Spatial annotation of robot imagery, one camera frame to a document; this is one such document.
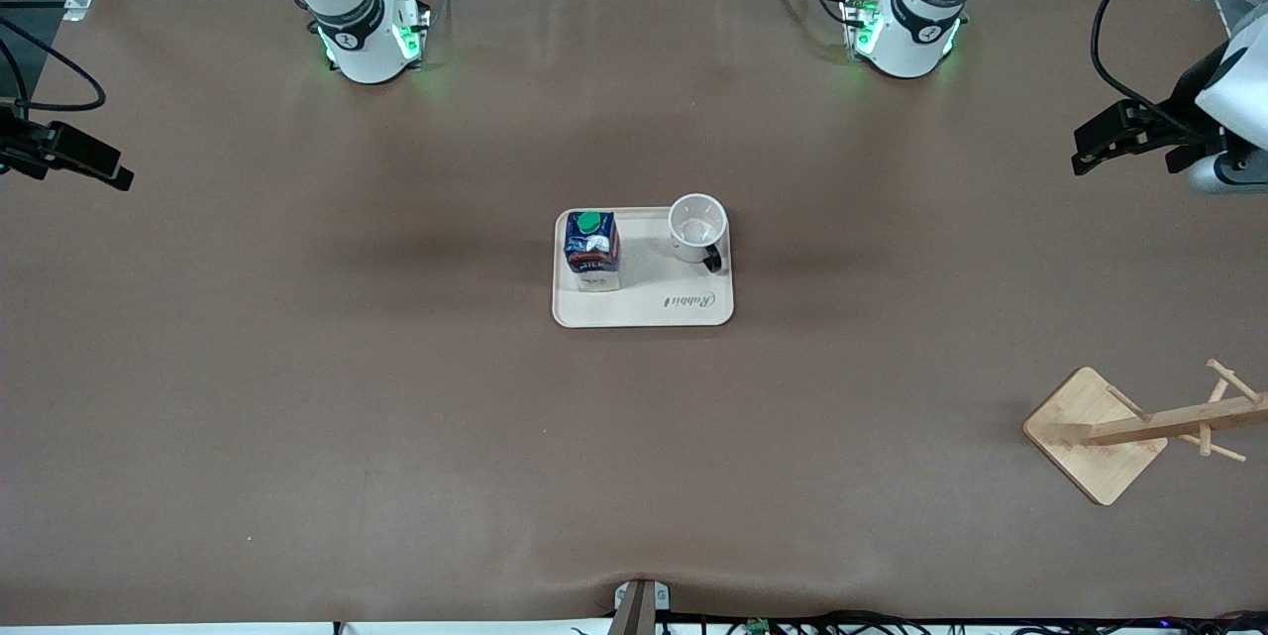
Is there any white smiley mug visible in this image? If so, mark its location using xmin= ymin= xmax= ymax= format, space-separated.
xmin=668 ymin=193 xmax=730 ymax=272

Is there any blue milk carton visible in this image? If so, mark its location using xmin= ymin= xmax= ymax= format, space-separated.
xmin=563 ymin=210 xmax=623 ymax=293

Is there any wooden cup rack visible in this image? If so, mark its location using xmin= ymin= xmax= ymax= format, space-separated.
xmin=1023 ymin=359 xmax=1268 ymax=507

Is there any cream plastic tray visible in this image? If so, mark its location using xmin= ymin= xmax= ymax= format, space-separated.
xmin=552 ymin=207 xmax=735 ymax=329

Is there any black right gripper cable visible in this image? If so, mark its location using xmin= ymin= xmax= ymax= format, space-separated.
xmin=0 ymin=16 xmax=107 ymax=113

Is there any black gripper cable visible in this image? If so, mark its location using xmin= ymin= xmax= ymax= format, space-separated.
xmin=1091 ymin=0 xmax=1239 ymax=136
xmin=0 ymin=16 xmax=107 ymax=113

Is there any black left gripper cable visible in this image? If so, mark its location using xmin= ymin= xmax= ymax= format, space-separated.
xmin=1091 ymin=0 xmax=1239 ymax=136

